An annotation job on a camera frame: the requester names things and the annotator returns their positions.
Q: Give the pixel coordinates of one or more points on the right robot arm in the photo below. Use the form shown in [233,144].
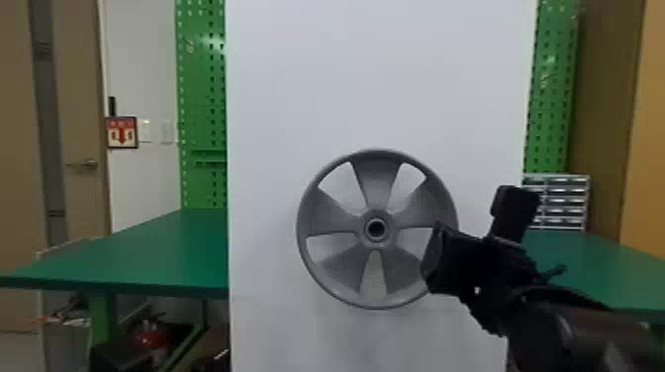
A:
[566,332]

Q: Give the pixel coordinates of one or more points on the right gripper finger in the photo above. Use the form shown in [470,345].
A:
[432,257]

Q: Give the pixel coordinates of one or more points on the red fire extinguisher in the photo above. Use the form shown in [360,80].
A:
[152,337]

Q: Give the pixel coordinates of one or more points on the grey wheel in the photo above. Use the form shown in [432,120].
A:
[332,213]

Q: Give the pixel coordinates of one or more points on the white panel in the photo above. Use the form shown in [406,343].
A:
[374,78]

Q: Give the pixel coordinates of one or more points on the beige door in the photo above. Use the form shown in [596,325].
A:
[78,130]

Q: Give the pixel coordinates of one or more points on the red wall sign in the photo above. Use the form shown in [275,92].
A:
[121,132]

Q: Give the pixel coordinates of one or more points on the white wall switch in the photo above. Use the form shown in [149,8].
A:
[144,131]
[167,132]

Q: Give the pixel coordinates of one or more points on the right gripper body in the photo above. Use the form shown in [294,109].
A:
[483,265]

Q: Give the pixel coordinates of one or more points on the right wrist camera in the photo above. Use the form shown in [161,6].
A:
[514,210]

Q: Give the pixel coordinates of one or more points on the white drawer cabinet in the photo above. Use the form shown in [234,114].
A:
[563,202]

